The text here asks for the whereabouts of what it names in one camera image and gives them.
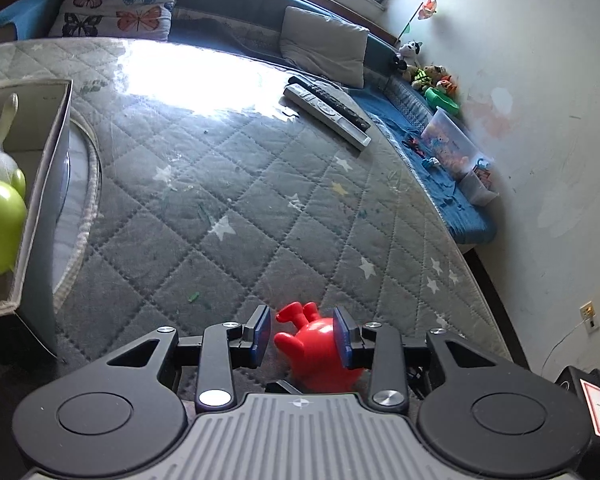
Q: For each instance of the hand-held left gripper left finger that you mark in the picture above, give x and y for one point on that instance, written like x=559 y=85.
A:
x=263 y=332

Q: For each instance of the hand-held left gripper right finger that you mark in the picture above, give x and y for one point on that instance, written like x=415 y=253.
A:
x=343 y=337

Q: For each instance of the red round toy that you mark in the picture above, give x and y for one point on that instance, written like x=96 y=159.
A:
x=315 y=350

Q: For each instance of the black cardboard box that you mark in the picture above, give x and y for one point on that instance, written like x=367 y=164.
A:
x=35 y=210

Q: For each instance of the green round toy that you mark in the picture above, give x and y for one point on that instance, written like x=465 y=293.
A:
x=0 y=230

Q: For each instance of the grey quilted desktop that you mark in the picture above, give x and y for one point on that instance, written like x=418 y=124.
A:
x=255 y=210

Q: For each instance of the small green scrap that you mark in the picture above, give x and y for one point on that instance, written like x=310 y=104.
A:
x=194 y=296

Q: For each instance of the small clear plastic box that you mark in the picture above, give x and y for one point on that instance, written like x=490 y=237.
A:
x=477 y=185

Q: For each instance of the small scattered toys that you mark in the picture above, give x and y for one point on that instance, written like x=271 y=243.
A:
x=422 y=150

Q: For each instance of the clear plastic toy bin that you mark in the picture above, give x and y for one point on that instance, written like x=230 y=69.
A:
x=450 y=142

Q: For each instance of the white remote control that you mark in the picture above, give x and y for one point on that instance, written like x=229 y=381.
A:
x=325 y=115

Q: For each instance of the black remote control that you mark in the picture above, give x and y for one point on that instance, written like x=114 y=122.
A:
x=330 y=100

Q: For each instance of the green plastic bowl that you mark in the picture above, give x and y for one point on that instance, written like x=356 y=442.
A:
x=440 y=100

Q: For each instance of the orange tiger plush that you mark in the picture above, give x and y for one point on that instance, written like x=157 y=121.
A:
x=447 y=85

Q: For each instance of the black white cow plush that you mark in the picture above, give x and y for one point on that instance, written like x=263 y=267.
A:
x=409 y=57

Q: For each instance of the grey pillow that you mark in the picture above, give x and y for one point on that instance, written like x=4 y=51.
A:
x=325 y=45

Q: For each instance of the blue sofa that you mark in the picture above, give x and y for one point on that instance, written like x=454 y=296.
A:
x=230 y=5

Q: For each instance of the colourful pinwheel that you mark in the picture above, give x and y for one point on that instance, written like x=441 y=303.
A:
x=427 y=9

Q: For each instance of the wall socket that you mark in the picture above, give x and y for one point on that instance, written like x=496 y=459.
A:
x=589 y=316

